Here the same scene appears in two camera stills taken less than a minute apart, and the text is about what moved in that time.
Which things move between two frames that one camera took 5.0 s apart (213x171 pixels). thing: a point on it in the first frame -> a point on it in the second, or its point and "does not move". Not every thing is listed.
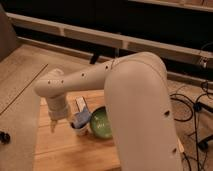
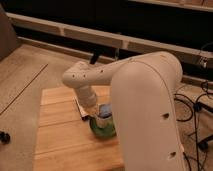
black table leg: [94, 58] does not move
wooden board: [64, 149] does not move
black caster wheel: [5, 138] does not move
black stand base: [198, 106] does not move
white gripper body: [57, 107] -> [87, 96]
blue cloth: [80, 119] -> [105, 110]
